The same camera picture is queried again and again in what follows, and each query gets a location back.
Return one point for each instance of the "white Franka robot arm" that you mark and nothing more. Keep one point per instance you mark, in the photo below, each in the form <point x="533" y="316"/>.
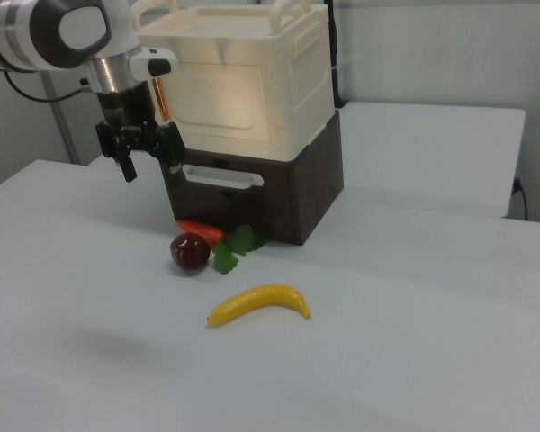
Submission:
<point x="40" y="31"/>

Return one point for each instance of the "cream plastic cabinet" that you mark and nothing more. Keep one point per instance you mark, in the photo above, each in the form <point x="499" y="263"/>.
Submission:
<point x="234" y="90"/>

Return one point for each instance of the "dark green plastic leaf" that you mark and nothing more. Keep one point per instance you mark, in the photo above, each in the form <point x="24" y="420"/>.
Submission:
<point x="247" y="240"/>

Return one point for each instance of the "dark brown drawer box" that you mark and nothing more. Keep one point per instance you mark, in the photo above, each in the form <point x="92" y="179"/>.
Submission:
<point x="297" y="189"/>

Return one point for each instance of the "orange plastic carrot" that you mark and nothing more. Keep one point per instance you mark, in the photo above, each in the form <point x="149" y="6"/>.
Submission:
<point x="202" y="229"/>

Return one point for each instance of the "dark red plastic apple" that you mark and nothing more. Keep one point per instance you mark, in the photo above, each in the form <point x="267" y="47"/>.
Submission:
<point x="189" y="252"/>

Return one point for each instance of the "cream translucent cabinet door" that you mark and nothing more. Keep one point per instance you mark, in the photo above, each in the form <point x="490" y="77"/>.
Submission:
<point x="216" y="99"/>

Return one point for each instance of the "yellow plastic banana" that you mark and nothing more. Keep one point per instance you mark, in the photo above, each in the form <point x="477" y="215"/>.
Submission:
<point x="256" y="301"/>

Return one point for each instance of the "light green plastic leaf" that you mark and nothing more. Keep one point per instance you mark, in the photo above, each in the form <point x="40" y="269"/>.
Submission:
<point x="225" y="261"/>

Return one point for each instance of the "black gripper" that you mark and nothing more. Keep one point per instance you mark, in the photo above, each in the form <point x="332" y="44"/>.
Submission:
<point x="126" y="110"/>

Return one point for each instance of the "grey metal pole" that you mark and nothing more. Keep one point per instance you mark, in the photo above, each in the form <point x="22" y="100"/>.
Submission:
<point x="63" y="126"/>

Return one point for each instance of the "black pole behind cabinet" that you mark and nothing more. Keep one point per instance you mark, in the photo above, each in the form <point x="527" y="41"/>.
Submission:
<point x="335" y="67"/>

